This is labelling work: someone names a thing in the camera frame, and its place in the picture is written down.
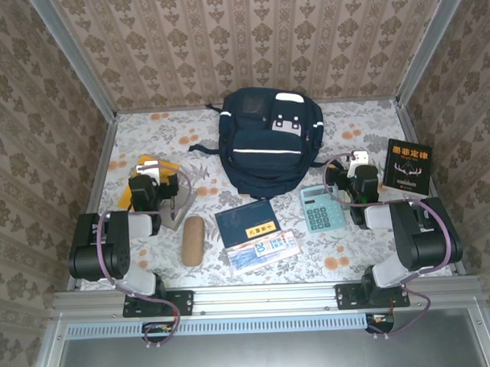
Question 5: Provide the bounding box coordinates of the black book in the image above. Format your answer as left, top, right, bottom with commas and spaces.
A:
381, 136, 435, 200

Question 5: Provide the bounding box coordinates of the floral tablecloth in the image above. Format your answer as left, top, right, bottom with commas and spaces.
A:
72, 97, 455, 293

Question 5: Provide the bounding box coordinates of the grey slotted cable duct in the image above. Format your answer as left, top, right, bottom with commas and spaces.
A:
64, 312, 374, 340

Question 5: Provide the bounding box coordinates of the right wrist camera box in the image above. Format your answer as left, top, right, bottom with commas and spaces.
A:
346, 150, 369, 178

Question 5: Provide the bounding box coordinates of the grey notebook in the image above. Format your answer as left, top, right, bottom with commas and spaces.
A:
158, 175, 199, 232

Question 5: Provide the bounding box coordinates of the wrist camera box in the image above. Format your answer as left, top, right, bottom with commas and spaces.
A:
135, 161, 166, 185
346, 150, 369, 178

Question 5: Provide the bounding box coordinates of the aluminium frame post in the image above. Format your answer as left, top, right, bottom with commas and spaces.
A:
393, 0, 475, 106
28, 0, 118, 126

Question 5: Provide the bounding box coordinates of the aluminium mounting rail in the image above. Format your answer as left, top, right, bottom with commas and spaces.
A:
51, 275, 484, 322

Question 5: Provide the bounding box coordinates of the navy blue backpack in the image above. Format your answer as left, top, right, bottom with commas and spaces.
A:
184, 83, 329, 202

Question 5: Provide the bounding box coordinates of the grey metal panel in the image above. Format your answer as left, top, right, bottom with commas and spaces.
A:
52, 324, 490, 367

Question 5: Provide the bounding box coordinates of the blue notebook with yellow label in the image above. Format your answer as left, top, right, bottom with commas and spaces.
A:
213, 198, 281, 249

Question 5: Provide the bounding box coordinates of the brown pencil case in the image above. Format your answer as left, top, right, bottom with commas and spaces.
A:
179, 215, 208, 268

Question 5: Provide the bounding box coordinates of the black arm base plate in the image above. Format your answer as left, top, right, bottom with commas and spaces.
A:
335, 281, 411, 311
121, 289, 195, 319

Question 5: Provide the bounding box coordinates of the teal calculator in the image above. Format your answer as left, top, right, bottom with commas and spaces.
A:
300, 183, 348, 235

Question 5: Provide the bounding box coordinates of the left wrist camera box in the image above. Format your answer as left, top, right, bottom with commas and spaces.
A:
135, 161, 166, 185

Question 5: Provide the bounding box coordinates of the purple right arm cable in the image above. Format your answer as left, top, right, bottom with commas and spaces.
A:
322, 147, 456, 343

